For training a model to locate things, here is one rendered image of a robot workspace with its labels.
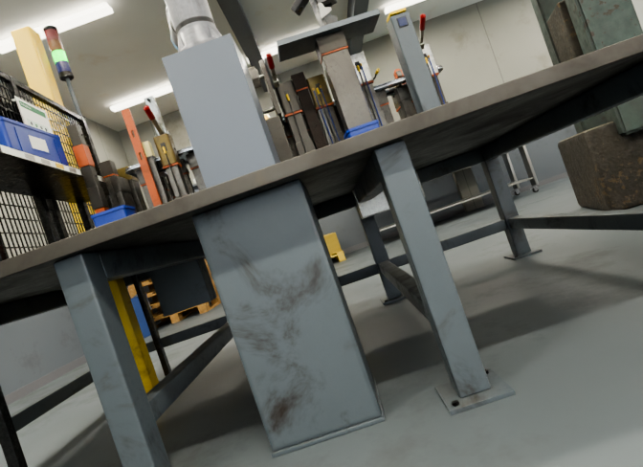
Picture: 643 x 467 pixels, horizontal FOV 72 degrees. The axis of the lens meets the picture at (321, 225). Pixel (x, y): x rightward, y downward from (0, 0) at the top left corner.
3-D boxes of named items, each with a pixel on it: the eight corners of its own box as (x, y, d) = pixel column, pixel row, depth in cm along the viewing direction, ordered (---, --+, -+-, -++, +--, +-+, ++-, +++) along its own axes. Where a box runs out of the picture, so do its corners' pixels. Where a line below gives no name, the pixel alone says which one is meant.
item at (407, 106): (426, 148, 194) (404, 87, 195) (429, 146, 189) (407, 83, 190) (415, 152, 194) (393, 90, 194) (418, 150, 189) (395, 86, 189)
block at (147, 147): (181, 229, 175) (150, 142, 175) (178, 229, 171) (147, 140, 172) (172, 232, 175) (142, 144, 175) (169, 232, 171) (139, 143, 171)
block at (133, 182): (160, 243, 201) (134, 167, 202) (154, 243, 193) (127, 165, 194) (143, 249, 201) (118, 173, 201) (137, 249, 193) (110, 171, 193)
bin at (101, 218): (144, 232, 146) (135, 207, 146) (133, 232, 136) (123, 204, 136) (112, 243, 146) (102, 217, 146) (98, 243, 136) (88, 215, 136)
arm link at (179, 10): (173, 20, 123) (157, -26, 123) (176, 44, 136) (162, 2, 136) (215, 12, 126) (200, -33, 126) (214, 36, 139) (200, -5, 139)
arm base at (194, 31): (224, 39, 122) (211, 6, 122) (172, 57, 123) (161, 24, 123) (235, 59, 137) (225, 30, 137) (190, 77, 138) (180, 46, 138)
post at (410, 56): (444, 133, 162) (404, 20, 163) (451, 128, 155) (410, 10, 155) (425, 140, 162) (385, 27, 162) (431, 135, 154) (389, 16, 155)
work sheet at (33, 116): (67, 173, 204) (45, 111, 205) (38, 166, 182) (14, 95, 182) (63, 175, 204) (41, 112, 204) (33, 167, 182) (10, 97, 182)
